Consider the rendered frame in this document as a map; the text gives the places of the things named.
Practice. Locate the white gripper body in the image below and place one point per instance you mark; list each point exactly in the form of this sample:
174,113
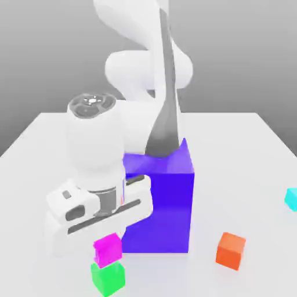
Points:
130,208

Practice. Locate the small magenta cube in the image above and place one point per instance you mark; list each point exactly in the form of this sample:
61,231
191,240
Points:
109,249

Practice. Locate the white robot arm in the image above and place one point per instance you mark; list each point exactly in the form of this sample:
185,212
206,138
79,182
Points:
97,139

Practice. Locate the small green cube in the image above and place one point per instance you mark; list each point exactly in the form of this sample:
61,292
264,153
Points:
108,279

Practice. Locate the small orange cube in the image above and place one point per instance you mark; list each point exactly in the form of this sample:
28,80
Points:
229,251

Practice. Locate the small cyan cube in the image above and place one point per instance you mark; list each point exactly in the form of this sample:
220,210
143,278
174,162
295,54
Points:
292,199

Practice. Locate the large blue box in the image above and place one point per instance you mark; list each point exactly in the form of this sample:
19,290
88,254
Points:
167,208

